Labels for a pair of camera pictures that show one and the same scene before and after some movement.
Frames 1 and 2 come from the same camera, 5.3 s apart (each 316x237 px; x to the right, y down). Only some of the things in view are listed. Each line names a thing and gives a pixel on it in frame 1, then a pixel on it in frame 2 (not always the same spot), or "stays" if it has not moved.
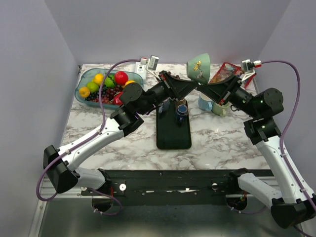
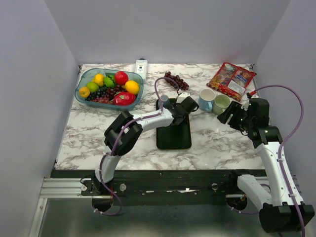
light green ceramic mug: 220,110 stays
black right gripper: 218,91 -> 234,107
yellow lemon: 98,79 stays
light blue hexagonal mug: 205,103 stays
